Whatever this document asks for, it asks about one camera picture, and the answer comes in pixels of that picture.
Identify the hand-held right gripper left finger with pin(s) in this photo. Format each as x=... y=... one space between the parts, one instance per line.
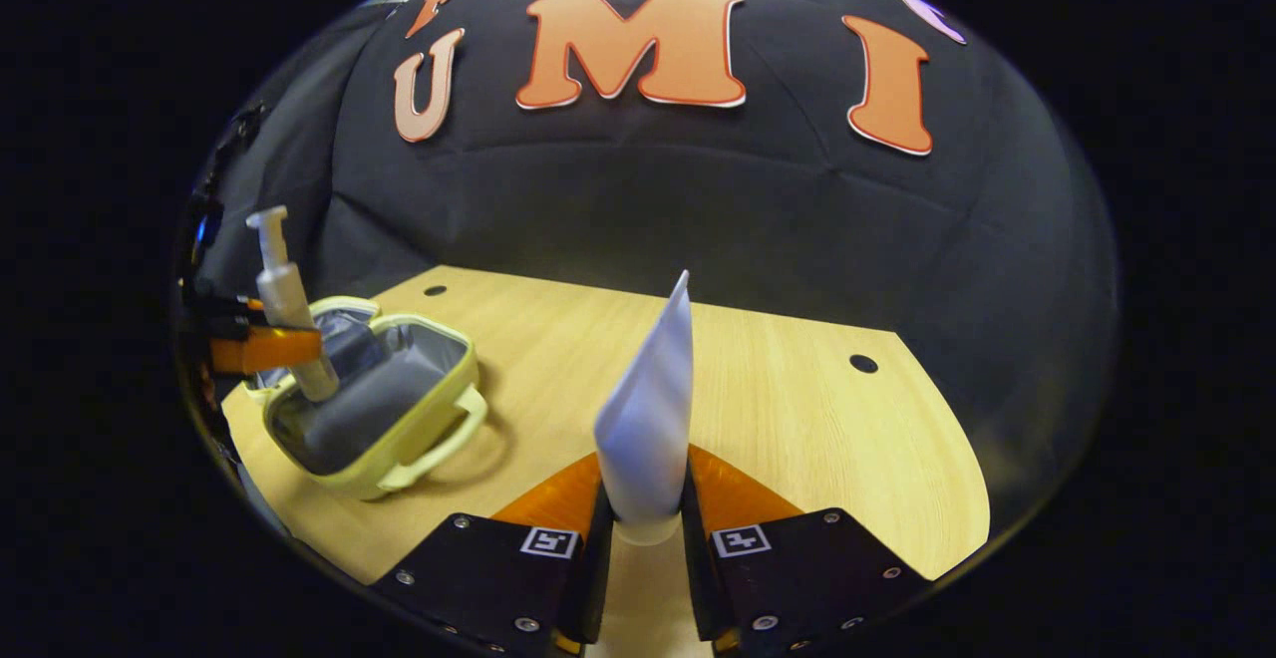
x=596 y=578

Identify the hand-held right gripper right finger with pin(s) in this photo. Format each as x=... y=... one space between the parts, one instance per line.
x=698 y=588

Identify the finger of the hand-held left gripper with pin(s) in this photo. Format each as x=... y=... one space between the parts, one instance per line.
x=269 y=349

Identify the white pump bottle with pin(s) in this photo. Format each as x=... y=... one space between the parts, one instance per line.
x=284 y=294

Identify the pale yellow suitcase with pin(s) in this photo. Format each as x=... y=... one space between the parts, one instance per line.
x=379 y=409

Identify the white squeeze tube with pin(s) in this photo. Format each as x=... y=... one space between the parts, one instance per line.
x=653 y=419

